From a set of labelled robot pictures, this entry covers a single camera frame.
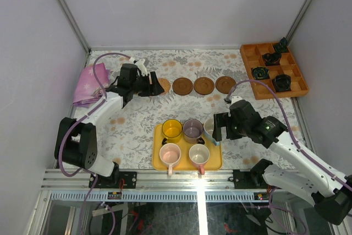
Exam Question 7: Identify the blue mug cream inside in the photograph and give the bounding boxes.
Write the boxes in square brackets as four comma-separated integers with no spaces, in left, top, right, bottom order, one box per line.
[203,118,220,146]

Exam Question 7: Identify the dark brown wooden coaster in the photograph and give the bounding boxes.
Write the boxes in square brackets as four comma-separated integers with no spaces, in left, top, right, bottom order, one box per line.
[215,76,236,94]
[194,77,215,95]
[172,78,193,96]

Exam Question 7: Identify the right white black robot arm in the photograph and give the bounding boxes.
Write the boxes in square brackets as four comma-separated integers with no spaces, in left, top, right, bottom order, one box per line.
[212,99,351,225]

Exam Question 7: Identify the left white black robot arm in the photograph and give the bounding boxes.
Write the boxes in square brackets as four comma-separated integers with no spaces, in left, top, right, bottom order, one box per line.
[54,62,164,188]

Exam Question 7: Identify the yellow glass cup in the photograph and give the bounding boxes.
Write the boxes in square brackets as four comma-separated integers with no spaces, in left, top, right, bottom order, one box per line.
[162,119,183,144]

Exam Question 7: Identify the black clip on tray right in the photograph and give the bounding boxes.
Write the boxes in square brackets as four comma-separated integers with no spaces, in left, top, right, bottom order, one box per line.
[197,137,205,145]

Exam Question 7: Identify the purple mug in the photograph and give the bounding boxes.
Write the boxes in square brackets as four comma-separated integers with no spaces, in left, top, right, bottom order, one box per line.
[183,119,204,144]

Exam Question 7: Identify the yellow plastic tray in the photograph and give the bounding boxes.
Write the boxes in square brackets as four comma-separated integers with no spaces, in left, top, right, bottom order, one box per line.
[152,124,223,171]

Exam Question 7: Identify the pink star cloth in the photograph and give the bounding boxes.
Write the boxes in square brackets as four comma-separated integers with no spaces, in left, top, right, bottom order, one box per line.
[73,63,109,107]

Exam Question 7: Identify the black object in tray left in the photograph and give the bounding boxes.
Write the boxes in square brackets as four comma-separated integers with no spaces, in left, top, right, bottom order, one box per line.
[251,67,270,80]

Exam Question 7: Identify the black object in tray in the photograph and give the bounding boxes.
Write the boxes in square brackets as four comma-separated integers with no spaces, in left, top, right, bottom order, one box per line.
[273,37,288,53]
[251,67,270,80]
[262,52,282,66]
[272,74,292,92]

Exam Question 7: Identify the black object in tray front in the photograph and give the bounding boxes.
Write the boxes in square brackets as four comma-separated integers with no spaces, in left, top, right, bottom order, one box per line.
[272,74,292,92]

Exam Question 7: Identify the orange compartment tray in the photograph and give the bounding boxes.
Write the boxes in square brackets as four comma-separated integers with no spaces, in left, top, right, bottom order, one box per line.
[240,43,309,98]

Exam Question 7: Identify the pink mug left front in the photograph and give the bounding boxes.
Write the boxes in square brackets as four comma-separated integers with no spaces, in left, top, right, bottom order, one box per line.
[159,143,182,176]

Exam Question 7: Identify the black object in tray middle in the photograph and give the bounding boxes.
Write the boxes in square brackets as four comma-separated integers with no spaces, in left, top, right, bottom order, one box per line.
[262,52,282,66]

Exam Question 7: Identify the black object in tray back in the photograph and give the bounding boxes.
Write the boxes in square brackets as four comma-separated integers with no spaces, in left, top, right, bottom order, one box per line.
[273,37,288,53]

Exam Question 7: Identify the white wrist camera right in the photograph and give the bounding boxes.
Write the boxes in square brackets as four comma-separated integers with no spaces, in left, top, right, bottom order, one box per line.
[224,96,243,105]

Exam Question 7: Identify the cream mug pink handle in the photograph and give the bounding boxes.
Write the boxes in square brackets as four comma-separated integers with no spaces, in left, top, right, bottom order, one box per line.
[189,144,210,175]

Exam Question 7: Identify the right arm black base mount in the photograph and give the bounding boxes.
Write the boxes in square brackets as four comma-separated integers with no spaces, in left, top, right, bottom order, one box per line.
[228,159,273,190]

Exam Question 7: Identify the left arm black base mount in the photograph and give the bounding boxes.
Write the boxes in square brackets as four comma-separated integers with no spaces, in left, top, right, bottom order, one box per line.
[94,162,137,189]

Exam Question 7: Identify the aluminium front rail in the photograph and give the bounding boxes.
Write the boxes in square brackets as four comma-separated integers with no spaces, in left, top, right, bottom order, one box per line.
[41,168,276,192]

